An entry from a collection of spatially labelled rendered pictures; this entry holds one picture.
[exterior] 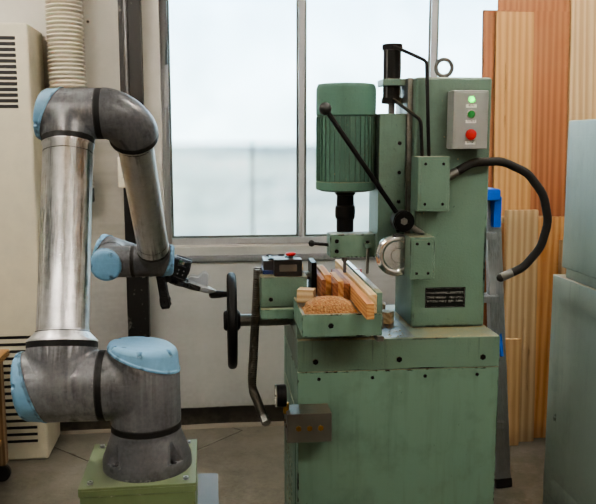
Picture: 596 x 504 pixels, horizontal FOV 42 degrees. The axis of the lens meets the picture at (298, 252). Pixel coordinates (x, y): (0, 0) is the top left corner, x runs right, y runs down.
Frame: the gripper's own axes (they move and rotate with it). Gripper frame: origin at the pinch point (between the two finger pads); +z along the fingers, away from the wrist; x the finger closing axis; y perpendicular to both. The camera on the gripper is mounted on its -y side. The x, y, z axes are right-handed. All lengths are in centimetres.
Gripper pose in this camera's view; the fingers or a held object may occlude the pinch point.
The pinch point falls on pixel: (211, 291)
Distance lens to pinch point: 240.3
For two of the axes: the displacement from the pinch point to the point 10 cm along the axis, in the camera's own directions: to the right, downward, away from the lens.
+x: -1.0, -1.4, 9.9
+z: 9.4, 3.2, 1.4
